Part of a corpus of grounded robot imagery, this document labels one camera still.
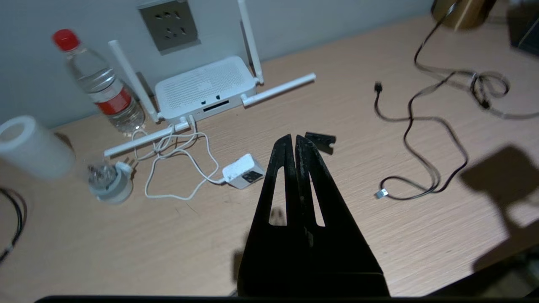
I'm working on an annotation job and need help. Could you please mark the grey wall socket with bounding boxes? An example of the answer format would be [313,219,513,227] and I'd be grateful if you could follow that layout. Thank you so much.
[137,0,201,55]

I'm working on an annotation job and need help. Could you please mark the black USB cable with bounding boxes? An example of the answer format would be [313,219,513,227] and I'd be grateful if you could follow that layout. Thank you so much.
[373,81,489,201]

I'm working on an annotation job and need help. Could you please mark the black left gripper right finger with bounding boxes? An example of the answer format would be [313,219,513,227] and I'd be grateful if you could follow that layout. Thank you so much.
[296,135,390,297]

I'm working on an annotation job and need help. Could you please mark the black lamp power cord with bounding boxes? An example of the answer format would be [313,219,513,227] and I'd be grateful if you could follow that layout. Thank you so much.
[414,0,539,120]

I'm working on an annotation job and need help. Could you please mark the white router with antennas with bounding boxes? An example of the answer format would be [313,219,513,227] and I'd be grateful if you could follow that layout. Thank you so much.
[103,0,316,158]

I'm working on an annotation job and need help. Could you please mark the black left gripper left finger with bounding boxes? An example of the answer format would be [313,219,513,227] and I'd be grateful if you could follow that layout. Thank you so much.
[237,134,312,297]

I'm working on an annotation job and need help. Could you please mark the small black clip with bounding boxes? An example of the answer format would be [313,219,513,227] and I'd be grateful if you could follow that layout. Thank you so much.
[304,132,336,155]

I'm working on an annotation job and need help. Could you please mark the small white round device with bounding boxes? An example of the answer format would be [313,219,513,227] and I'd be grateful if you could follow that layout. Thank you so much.
[86,157,137,205]

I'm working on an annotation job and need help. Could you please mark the white paper roll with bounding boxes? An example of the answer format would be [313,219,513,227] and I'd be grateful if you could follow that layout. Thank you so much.
[0,116,76,181]

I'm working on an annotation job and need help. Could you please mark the white power adapter with cable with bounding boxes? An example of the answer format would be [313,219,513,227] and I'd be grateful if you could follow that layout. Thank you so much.
[131,114,266,201]

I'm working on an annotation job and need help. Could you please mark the brass desk lamp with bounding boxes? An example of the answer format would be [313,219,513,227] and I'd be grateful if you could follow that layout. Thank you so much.
[430,0,497,30]

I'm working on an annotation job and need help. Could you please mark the clear water bottle red cap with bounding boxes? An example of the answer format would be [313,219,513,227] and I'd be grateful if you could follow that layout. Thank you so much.
[52,29,146,134]

